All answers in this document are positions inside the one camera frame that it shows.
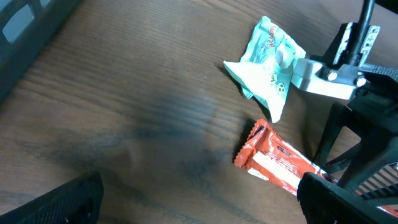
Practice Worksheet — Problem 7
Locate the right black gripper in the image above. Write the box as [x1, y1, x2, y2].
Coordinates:
[310, 22, 397, 201]

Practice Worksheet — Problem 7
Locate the red chocolate bar wrapper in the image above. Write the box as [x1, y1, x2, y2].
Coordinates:
[234, 119, 338, 195]

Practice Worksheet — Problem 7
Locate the right black cable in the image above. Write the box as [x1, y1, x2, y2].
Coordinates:
[348, 0, 376, 66]

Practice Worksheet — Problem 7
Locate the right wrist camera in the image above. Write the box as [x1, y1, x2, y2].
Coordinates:
[291, 58, 367, 100]

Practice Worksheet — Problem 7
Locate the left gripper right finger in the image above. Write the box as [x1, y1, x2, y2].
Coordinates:
[297, 172, 397, 224]

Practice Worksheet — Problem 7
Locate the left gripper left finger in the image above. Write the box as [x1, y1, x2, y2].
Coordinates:
[1, 171, 104, 224]

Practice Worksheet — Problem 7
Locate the mint green snack packet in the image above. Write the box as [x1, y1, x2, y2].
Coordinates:
[223, 16, 306, 123]

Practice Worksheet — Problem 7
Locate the grey plastic shopping basket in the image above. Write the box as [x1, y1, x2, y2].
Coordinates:
[1, 0, 81, 100]

